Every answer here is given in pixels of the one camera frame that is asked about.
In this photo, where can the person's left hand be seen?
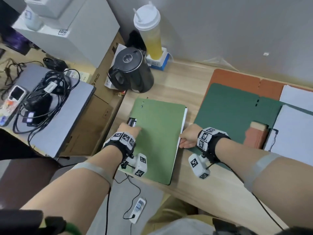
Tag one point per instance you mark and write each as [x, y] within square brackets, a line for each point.
[129, 130]

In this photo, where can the person's right hand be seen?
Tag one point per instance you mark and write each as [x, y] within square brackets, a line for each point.
[190, 137]

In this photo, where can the olive green folder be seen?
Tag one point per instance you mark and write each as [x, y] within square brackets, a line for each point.
[159, 134]

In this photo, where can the dark green folder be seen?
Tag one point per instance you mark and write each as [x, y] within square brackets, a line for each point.
[227, 112]

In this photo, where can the orange folder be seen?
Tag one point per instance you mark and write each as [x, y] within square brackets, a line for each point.
[234, 80]

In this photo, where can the person's left forearm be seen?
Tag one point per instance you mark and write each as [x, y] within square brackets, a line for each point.
[78, 193]

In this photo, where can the person's right forearm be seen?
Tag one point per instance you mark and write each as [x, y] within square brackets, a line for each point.
[281, 188]

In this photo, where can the person's khaki trousers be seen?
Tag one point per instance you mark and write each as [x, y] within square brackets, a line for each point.
[171, 210]

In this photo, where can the wrist tracker with marker cubes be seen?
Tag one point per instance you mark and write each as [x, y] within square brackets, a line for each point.
[206, 139]
[124, 139]

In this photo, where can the brown cardboard box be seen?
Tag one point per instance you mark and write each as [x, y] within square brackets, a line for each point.
[97, 115]

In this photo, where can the black electric kettle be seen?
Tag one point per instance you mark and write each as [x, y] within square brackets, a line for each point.
[132, 70]

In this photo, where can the grey laptop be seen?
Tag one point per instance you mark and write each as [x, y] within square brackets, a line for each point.
[61, 124]

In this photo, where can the blue and white box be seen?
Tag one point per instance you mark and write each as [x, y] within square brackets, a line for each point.
[159, 62]

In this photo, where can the white power strip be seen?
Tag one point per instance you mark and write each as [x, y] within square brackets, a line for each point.
[138, 209]

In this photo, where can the black power adapter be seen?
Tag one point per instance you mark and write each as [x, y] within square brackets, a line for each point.
[55, 64]

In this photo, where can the blank white paper sheets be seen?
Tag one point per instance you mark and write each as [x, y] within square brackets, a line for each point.
[298, 96]
[293, 134]

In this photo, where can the plastic cup with white lid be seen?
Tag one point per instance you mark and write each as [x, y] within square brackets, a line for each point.
[150, 29]

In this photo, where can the white printer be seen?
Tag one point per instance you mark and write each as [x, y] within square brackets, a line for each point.
[85, 31]

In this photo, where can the white handheld device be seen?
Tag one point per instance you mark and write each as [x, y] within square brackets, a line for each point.
[13, 100]

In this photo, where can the white mug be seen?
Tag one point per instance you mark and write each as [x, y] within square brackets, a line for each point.
[33, 20]

